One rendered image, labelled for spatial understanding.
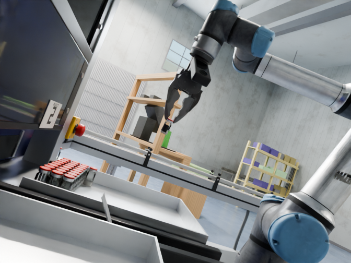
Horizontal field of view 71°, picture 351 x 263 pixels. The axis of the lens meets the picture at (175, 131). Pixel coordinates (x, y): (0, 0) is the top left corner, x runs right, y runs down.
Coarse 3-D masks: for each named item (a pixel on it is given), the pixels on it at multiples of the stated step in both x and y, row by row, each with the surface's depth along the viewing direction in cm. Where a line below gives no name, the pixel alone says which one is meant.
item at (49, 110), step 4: (52, 104) 51; (56, 104) 53; (60, 104) 56; (48, 108) 49; (52, 108) 52; (56, 108) 54; (60, 108) 57; (48, 112) 50; (52, 112) 53; (56, 112) 55; (44, 116) 49; (48, 116) 51; (56, 116) 57; (44, 120) 50; (52, 120) 55; (40, 124) 49; (44, 124) 51; (48, 124) 53; (52, 124) 56
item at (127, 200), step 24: (48, 192) 41; (72, 192) 42; (96, 192) 59; (120, 192) 67; (144, 192) 69; (120, 216) 43; (144, 216) 44; (168, 216) 61; (192, 216) 56; (192, 240) 45
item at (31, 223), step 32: (0, 192) 32; (0, 224) 30; (32, 224) 33; (64, 224) 33; (96, 224) 34; (0, 256) 25; (32, 256) 27; (64, 256) 29; (96, 256) 31; (128, 256) 34; (160, 256) 30
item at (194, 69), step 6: (192, 60) 68; (198, 60) 68; (192, 66) 65; (198, 66) 64; (204, 66) 66; (192, 72) 63; (198, 72) 61; (204, 72) 61; (192, 78) 61; (198, 78) 61; (204, 78) 61; (210, 78) 62; (204, 84) 61
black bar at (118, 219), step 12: (12, 192) 38; (24, 192) 38; (36, 192) 40; (60, 204) 39; (72, 204) 41; (96, 216) 40; (132, 228) 41; (144, 228) 42; (168, 240) 42; (180, 240) 43; (192, 252) 43; (204, 252) 44; (216, 252) 44
